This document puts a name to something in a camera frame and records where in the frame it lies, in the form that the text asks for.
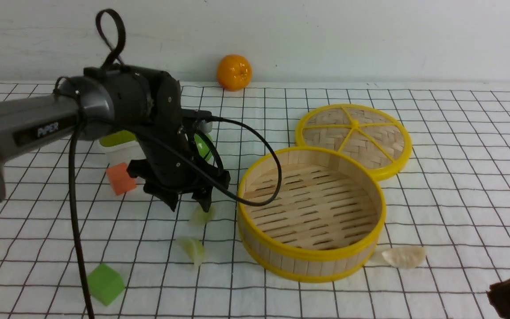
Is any pale green dumpling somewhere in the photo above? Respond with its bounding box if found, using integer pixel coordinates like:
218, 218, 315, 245
176, 237, 205, 269
189, 204, 215, 227

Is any white dumpling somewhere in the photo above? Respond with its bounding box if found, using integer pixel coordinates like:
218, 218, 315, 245
381, 245, 426, 269

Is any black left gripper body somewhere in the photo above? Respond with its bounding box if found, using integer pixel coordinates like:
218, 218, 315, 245
128, 71, 230, 195

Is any white checkered tablecloth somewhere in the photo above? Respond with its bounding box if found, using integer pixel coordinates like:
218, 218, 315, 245
0, 82, 510, 319

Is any bamboo steamer tray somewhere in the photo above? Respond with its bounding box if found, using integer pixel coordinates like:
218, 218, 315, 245
237, 147, 386, 283

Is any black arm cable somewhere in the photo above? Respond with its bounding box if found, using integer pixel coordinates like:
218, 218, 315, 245
53, 8, 283, 319

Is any green lidded white box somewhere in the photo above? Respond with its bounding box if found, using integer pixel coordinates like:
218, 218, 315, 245
98, 130, 146, 166

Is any green toy watermelon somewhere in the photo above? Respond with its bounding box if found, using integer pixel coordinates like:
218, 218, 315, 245
194, 134, 213, 162

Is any bamboo steamer lid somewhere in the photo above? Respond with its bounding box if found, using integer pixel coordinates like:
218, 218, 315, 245
295, 104, 413, 180

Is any green foam cube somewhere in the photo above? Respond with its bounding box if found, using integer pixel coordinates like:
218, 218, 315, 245
87, 263, 125, 306

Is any orange toy fruit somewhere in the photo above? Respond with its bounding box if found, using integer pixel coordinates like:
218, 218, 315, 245
216, 54, 252, 91

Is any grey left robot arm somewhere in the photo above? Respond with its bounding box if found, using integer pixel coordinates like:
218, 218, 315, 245
0, 63, 230, 210

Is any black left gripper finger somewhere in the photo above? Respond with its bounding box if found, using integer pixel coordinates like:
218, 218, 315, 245
158, 191, 180, 212
192, 186, 213, 213

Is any orange foam cube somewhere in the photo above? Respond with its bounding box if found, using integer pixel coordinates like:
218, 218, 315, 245
106, 162, 136, 196

